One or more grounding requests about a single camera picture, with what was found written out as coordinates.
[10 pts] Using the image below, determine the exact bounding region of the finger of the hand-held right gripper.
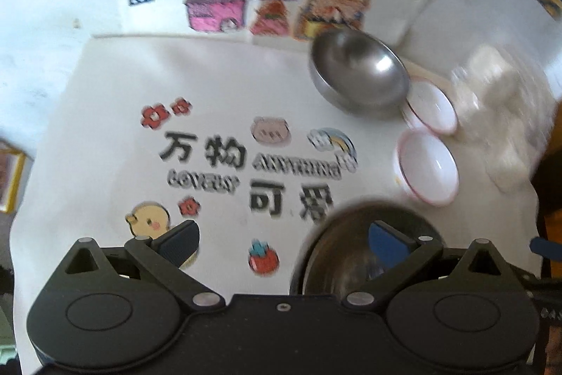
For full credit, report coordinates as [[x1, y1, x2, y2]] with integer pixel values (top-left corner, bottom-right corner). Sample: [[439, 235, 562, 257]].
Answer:
[[520, 274, 562, 302], [530, 238, 562, 264]]

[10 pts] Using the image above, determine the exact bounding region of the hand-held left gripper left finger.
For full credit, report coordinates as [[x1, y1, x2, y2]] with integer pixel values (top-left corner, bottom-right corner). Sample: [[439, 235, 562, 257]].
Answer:
[[53, 219, 226, 311]]

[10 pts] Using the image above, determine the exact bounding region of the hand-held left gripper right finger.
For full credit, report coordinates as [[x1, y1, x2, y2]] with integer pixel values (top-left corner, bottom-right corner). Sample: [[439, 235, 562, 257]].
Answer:
[[341, 221, 512, 310]]

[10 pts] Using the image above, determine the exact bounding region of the stainless steel plate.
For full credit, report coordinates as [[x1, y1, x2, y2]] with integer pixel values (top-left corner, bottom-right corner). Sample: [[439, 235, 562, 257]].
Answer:
[[289, 201, 445, 297]]

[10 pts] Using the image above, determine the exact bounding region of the white red-rimmed bowl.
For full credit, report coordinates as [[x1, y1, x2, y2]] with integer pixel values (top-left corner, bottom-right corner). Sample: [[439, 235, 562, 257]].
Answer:
[[395, 131, 460, 207], [403, 78, 458, 136]]

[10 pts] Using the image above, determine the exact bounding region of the stainless steel bowl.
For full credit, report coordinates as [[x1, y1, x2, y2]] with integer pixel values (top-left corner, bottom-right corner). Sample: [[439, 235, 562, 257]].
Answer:
[[308, 28, 412, 117]]

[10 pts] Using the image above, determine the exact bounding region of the plastic bag of white rolls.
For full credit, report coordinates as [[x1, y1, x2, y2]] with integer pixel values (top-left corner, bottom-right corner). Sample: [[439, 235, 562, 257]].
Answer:
[[451, 42, 555, 192]]

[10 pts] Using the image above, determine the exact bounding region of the white printed cloth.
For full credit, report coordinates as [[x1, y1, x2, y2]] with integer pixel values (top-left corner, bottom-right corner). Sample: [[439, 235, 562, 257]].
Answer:
[[9, 33, 545, 375]]

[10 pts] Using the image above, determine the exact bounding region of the yellow framed picture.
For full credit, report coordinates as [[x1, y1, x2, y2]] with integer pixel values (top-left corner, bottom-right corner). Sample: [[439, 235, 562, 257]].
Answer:
[[0, 140, 28, 213]]

